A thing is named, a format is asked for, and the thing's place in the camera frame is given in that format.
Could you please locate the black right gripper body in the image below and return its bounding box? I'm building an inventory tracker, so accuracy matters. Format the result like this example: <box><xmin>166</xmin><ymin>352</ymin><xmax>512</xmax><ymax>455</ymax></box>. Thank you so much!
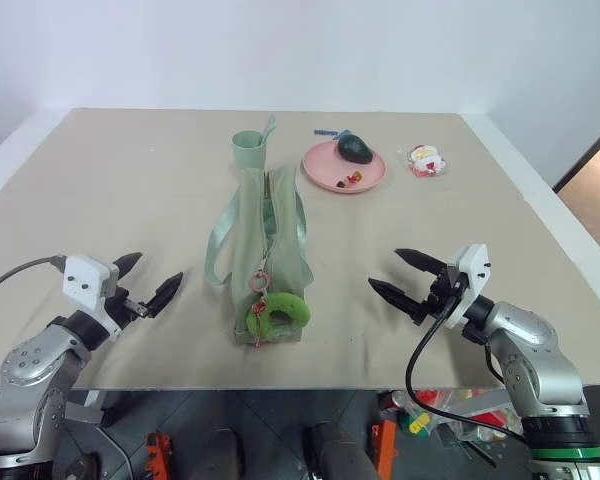
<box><xmin>420</xmin><ymin>264</ymin><xmax>469</xmax><ymax>322</ymax></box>

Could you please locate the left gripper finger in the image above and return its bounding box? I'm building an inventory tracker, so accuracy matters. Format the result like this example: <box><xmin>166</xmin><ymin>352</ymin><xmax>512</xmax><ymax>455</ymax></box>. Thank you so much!
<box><xmin>145</xmin><ymin>272</ymin><xmax>185</xmax><ymax>319</ymax></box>
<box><xmin>113</xmin><ymin>252</ymin><xmax>144</xmax><ymax>290</ymax></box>

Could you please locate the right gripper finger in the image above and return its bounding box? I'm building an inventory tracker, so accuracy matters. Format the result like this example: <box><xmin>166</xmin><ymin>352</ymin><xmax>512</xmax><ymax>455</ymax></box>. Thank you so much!
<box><xmin>368</xmin><ymin>277</ymin><xmax>427</xmax><ymax>326</ymax></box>
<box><xmin>394</xmin><ymin>247</ymin><xmax>451</xmax><ymax>276</ymax></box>

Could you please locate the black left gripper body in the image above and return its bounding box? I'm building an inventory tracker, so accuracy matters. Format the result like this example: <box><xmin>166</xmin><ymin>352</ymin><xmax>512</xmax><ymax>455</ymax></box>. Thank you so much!
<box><xmin>102</xmin><ymin>284</ymin><xmax>150</xmax><ymax>331</ymax></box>

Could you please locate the light green tote bag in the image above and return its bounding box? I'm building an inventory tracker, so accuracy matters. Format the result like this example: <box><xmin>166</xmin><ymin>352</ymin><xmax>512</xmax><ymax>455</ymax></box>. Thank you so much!
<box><xmin>204</xmin><ymin>164</ymin><xmax>315</xmax><ymax>347</ymax></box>

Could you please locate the beige table cloth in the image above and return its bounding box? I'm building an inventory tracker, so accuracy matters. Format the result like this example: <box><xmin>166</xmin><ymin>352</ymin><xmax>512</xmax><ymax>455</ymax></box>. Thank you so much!
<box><xmin>0</xmin><ymin>107</ymin><xmax>600</xmax><ymax>392</ymax></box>

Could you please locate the red knot charm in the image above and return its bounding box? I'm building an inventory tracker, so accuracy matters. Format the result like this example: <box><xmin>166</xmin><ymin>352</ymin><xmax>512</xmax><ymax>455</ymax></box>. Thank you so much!
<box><xmin>251</xmin><ymin>298</ymin><xmax>272</xmax><ymax>350</ymax></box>

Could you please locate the santa figure packet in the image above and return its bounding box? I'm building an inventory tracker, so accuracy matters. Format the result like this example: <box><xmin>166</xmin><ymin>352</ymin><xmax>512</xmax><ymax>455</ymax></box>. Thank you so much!
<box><xmin>405</xmin><ymin>143</ymin><xmax>449</xmax><ymax>178</ymax></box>

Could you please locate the clear bag of colourful items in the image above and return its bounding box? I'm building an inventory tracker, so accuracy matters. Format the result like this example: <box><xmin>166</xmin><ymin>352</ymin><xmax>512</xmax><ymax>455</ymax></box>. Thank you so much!
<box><xmin>378</xmin><ymin>388</ymin><xmax>524</xmax><ymax>454</ymax></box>

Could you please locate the dark green avocado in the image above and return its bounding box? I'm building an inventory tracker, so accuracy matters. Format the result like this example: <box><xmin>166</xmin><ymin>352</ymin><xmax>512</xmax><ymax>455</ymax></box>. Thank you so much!
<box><xmin>336</xmin><ymin>131</ymin><xmax>374</xmax><ymax>166</ymax></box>

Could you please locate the pink round plate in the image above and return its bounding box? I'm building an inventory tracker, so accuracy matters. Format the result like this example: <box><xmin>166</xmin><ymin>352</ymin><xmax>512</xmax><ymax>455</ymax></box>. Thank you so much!
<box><xmin>300</xmin><ymin>139</ymin><xmax>388</xmax><ymax>196</ymax></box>

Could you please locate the orange black clamp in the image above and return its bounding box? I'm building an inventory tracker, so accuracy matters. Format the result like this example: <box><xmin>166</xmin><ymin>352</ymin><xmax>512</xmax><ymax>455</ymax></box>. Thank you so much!
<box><xmin>371</xmin><ymin>418</ymin><xmax>400</xmax><ymax>472</ymax></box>
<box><xmin>146</xmin><ymin>431</ymin><xmax>175</xmax><ymax>475</ymax></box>

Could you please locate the dark rounded shape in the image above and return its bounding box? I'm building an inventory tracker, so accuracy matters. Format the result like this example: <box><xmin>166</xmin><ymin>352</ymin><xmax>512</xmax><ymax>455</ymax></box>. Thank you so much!
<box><xmin>303</xmin><ymin>421</ymin><xmax>377</xmax><ymax>480</ymax></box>

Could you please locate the light green cup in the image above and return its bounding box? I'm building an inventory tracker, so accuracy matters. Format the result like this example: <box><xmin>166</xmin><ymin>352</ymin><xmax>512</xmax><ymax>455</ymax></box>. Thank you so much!
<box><xmin>230</xmin><ymin>129</ymin><xmax>271</xmax><ymax>172</ymax></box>

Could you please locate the light green toothbrush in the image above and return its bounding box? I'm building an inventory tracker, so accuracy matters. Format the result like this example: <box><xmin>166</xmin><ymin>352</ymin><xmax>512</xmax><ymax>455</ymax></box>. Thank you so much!
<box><xmin>258</xmin><ymin>113</ymin><xmax>278</xmax><ymax>149</ymax></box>

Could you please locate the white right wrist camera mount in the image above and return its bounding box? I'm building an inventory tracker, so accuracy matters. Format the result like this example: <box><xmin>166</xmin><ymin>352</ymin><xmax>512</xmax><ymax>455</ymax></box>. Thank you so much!
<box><xmin>446</xmin><ymin>243</ymin><xmax>493</xmax><ymax>329</ymax></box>

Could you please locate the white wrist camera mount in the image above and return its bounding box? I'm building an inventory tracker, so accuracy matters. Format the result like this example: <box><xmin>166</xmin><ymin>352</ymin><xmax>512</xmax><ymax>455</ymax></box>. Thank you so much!
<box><xmin>446</xmin><ymin>243</ymin><xmax>493</xmax><ymax>329</ymax></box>
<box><xmin>61</xmin><ymin>254</ymin><xmax>123</xmax><ymax>342</ymax></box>

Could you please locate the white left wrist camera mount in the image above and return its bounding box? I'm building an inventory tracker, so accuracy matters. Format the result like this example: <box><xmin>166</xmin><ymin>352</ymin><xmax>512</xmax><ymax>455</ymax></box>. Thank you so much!
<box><xmin>61</xmin><ymin>254</ymin><xmax>123</xmax><ymax>342</ymax></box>

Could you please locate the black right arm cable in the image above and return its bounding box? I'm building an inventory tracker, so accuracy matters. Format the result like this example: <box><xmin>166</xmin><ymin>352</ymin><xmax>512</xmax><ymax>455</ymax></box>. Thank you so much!
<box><xmin>404</xmin><ymin>294</ymin><xmax>527</xmax><ymax>447</ymax></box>

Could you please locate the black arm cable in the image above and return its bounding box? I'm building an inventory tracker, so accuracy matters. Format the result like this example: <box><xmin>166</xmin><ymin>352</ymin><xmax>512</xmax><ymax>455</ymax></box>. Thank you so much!
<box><xmin>404</xmin><ymin>294</ymin><xmax>527</xmax><ymax>447</ymax></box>
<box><xmin>0</xmin><ymin>255</ymin><xmax>69</xmax><ymax>306</ymax></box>

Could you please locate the green plush ring charm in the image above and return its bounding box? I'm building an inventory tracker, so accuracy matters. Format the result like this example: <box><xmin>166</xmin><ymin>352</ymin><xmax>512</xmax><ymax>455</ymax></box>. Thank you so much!
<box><xmin>244</xmin><ymin>293</ymin><xmax>312</xmax><ymax>342</ymax></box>

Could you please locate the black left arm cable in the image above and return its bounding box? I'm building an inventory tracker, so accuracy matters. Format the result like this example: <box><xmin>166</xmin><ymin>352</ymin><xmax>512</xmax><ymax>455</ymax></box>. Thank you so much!
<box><xmin>0</xmin><ymin>255</ymin><xmax>69</xmax><ymax>306</ymax></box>

